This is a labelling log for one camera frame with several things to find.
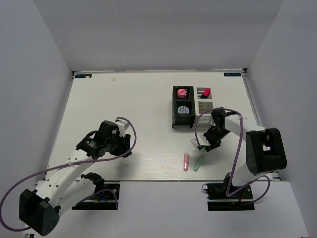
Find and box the right blue table label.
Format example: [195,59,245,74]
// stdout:
[223,72,241,77]

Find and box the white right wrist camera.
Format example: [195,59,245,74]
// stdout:
[191,134,210,148]

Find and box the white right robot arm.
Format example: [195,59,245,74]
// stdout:
[198,108,287,198]

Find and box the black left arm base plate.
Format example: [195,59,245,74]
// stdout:
[71,183,120,211]

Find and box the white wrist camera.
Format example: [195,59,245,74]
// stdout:
[115,118,130,137]
[191,134,210,148]

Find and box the white slotted organizer container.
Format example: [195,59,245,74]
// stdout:
[194,87,213,129]

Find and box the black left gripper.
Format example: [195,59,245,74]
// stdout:
[106,131,132,157]

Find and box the pink cap black highlighter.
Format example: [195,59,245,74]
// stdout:
[200,88,211,99]

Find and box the left blue table label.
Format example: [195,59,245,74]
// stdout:
[75,74,92,78]

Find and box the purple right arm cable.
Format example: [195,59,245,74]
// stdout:
[194,108,271,205]

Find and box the blue table label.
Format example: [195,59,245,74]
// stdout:
[75,74,92,78]
[223,72,241,77]

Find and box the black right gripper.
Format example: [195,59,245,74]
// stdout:
[203,127,231,152]

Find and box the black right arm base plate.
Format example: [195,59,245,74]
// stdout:
[202,183,255,212]

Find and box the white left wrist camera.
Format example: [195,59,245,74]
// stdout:
[115,118,130,137]

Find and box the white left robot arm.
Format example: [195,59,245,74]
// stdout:
[19,117,132,237]

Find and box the black organizer container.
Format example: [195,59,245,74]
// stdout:
[172,86,196,128]

